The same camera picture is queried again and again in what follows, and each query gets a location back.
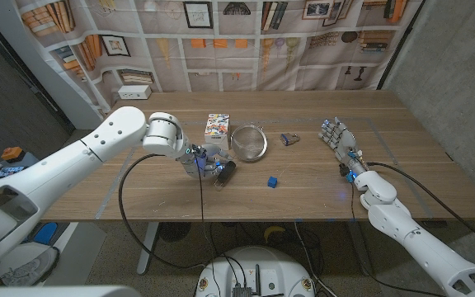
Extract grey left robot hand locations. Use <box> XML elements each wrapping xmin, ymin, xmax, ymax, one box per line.
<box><xmin>181</xmin><ymin>142</ymin><xmax>237</xmax><ymax>181</ymax></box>

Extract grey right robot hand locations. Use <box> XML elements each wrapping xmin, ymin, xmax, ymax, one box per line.
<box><xmin>318</xmin><ymin>116</ymin><xmax>369</xmax><ymax>175</ymax></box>

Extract metal mesh sieve black handle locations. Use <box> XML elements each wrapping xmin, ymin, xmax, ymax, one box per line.
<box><xmin>214</xmin><ymin>125</ymin><xmax>269</xmax><ymax>191</ymax></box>

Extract colourful printed white box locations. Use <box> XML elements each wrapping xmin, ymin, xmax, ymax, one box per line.
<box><xmin>203</xmin><ymin>113</ymin><xmax>231</xmax><ymax>150</ymax></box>

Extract black round base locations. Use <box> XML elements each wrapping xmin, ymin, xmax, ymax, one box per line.
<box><xmin>158</xmin><ymin>222</ymin><xmax>192</xmax><ymax>243</ymax></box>

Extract yellow curved object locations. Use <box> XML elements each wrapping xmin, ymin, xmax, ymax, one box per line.
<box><xmin>263</xmin><ymin>225</ymin><xmax>287</xmax><ymax>243</ymax></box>

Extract white power strip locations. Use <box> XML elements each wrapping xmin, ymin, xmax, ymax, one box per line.
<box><xmin>117</xmin><ymin>84</ymin><xmax>153</xmax><ymax>101</ymax></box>

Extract white table leg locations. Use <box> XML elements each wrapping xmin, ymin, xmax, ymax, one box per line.
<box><xmin>136</xmin><ymin>221</ymin><xmax>160</xmax><ymax>276</ymax></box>

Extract printed bookshelf backdrop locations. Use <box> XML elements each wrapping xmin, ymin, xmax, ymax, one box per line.
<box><xmin>14</xmin><ymin>0</ymin><xmax>426</xmax><ymax>116</ymax></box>

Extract dark table leg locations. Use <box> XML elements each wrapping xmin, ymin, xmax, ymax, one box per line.
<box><xmin>346</xmin><ymin>221</ymin><xmax>374</xmax><ymax>276</ymax></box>

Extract black backdrop stand pole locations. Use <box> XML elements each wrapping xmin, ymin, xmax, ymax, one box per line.
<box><xmin>376</xmin><ymin>0</ymin><xmax>426</xmax><ymax>91</ymax></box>

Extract white robot torso base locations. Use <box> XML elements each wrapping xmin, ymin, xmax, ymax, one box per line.
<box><xmin>195</xmin><ymin>246</ymin><xmax>316</xmax><ymax>297</ymax></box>

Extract white floor platform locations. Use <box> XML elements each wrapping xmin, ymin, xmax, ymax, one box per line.
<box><xmin>0</xmin><ymin>221</ymin><xmax>107</xmax><ymax>288</ymax></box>

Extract black pedal with blue pads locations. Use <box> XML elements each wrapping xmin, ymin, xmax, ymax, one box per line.
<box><xmin>33</xmin><ymin>221</ymin><xmax>61</xmax><ymax>247</ymax></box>

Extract orange and black object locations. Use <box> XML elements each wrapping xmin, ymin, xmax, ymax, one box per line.
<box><xmin>0</xmin><ymin>146</ymin><xmax>26</xmax><ymax>163</ymax></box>

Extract grey sneaker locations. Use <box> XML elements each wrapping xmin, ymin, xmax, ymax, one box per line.
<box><xmin>0</xmin><ymin>246</ymin><xmax>61</xmax><ymax>287</ymax></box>

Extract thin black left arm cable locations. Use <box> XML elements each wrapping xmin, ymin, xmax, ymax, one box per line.
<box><xmin>195</xmin><ymin>158</ymin><xmax>222</xmax><ymax>297</ymax></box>

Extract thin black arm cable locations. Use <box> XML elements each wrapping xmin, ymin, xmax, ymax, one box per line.
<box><xmin>195</xmin><ymin>158</ymin><xmax>222</xmax><ymax>297</ymax></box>
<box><xmin>350</xmin><ymin>181</ymin><xmax>449</xmax><ymax>297</ymax></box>

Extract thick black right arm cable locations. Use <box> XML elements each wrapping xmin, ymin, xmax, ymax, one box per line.
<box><xmin>367</xmin><ymin>160</ymin><xmax>475</xmax><ymax>253</ymax></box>

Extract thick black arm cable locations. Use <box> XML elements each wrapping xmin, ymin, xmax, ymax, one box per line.
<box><xmin>367</xmin><ymin>160</ymin><xmax>475</xmax><ymax>253</ymax></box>
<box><xmin>117</xmin><ymin>153</ymin><xmax>208</xmax><ymax>269</ymax></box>

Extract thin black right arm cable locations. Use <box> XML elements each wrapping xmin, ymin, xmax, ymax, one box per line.
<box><xmin>350</xmin><ymin>181</ymin><xmax>449</xmax><ymax>297</ymax></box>

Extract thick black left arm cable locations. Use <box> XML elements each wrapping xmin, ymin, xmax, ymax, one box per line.
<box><xmin>117</xmin><ymin>153</ymin><xmax>208</xmax><ymax>269</ymax></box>

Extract grey floor cable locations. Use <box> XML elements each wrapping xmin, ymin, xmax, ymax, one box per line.
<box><xmin>293</xmin><ymin>221</ymin><xmax>340</xmax><ymax>297</ymax></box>

